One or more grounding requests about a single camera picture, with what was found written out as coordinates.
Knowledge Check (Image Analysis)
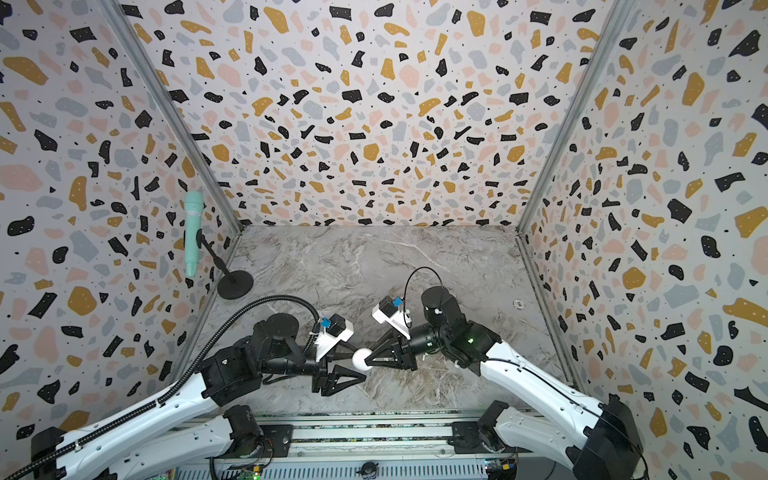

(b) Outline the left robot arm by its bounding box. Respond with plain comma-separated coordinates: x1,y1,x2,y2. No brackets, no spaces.
11,295,366,479

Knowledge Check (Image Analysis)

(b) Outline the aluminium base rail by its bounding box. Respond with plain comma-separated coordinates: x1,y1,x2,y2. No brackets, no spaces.
119,409,631,480

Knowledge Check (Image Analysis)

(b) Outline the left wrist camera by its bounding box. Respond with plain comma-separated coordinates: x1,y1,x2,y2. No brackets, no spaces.
314,314,354,362

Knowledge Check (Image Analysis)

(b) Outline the white earbud charging case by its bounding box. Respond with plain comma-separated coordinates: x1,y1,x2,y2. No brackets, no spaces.
352,348,372,372

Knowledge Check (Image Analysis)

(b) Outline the black microphone stand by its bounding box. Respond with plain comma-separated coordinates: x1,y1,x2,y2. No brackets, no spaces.
196,230,254,300

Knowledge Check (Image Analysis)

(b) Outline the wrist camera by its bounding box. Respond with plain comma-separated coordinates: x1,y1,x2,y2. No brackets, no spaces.
372,296,412,340
314,314,354,362

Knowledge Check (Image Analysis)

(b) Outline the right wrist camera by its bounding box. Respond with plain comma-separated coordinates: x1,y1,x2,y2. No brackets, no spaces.
372,296,412,340

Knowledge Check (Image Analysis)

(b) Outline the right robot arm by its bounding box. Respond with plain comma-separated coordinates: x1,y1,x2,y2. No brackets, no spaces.
353,286,649,479

